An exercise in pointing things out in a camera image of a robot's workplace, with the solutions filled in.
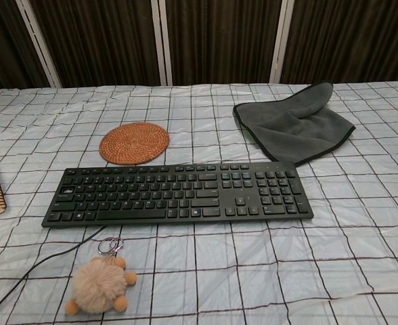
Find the beige fluffy pompom keychain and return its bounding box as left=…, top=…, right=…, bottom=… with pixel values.
left=64, top=237, right=138, bottom=315

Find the round woven rattan coaster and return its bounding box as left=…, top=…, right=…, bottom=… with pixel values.
left=99, top=122, right=171, bottom=167

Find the grey microfibre cloth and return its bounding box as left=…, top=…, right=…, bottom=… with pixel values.
left=232, top=80, right=357, bottom=167

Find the black computer keyboard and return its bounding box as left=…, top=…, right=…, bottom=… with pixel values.
left=41, top=161, right=315, bottom=229

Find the black keyboard cable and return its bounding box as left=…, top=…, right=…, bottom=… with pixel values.
left=0, top=225, right=104, bottom=325

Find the checked plastic tablecloth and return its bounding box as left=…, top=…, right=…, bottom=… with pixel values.
left=0, top=79, right=398, bottom=325

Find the dark pleated folding screen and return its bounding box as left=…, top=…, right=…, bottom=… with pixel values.
left=0, top=0, right=398, bottom=98

